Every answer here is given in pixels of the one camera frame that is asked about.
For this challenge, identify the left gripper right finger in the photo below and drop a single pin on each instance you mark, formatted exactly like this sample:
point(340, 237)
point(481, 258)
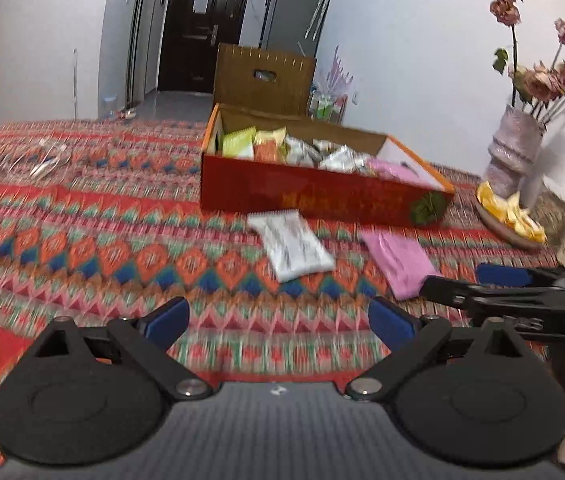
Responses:
point(414, 344)

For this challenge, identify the pink snack packet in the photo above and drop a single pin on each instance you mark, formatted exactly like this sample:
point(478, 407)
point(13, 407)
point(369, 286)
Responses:
point(402, 261)
point(389, 171)

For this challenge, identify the colourful patterned tablecloth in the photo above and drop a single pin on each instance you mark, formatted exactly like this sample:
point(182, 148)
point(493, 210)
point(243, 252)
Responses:
point(102, 220)

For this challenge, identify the dark entrance door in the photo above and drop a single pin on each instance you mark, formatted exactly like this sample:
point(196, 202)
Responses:
point(192, 32)

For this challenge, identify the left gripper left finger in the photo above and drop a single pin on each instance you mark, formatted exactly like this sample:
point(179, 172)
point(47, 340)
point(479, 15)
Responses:
point(143, 344)

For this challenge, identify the metal storage rack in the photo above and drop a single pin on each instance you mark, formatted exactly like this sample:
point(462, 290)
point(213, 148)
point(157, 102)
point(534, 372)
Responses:
point(326, 107)

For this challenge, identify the plate of orange peels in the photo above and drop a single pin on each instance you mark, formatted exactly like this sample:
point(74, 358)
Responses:
point(507, 219)

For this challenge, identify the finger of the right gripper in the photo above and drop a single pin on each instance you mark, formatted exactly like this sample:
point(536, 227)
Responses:
point(511, 276)
point(449, 292)

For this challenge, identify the orange cardboard snack box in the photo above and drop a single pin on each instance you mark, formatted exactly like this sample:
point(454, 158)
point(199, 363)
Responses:
point(248, 186)

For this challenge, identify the white snack packet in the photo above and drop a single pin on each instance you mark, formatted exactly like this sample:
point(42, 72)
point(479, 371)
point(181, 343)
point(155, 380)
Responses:
point(290, 244)
point(344, 160)

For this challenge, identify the green yellow snack packet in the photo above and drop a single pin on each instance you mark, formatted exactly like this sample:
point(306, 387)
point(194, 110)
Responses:
point(239, 144)

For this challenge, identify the pink textured vase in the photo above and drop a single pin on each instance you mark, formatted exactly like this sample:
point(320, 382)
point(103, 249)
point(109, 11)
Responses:
point(513, 150)

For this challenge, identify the grey refrigerator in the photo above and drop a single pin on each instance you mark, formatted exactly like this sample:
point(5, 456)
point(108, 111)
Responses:
point(293, 26)

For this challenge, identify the brown wooden chair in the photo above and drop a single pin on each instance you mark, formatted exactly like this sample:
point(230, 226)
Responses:
point(273, 82)

